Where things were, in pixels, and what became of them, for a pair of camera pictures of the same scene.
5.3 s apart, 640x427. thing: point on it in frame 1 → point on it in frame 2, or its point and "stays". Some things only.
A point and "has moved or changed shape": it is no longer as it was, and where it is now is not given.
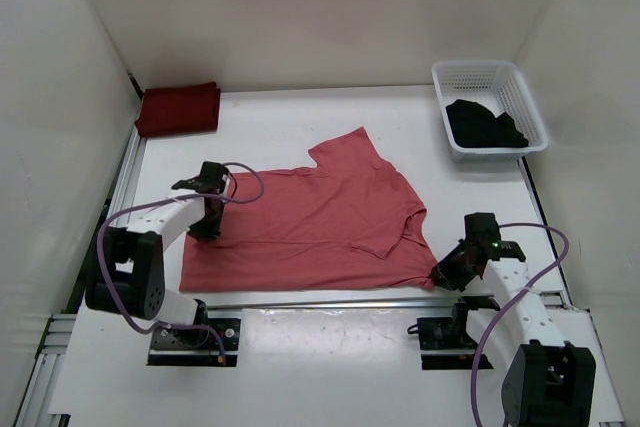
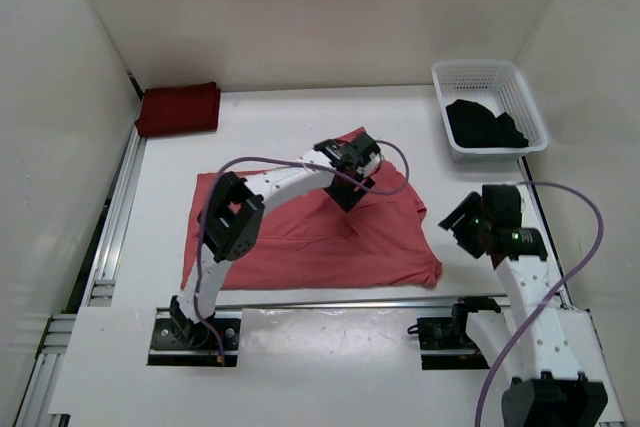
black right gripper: [449, 277] → [469, 206]
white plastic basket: [500, 88] stays
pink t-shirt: [337, 223] has moved or changed shape
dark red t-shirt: [179, 109] stays
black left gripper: [208, 232] → [344, 197]
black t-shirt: [475, 127] stays
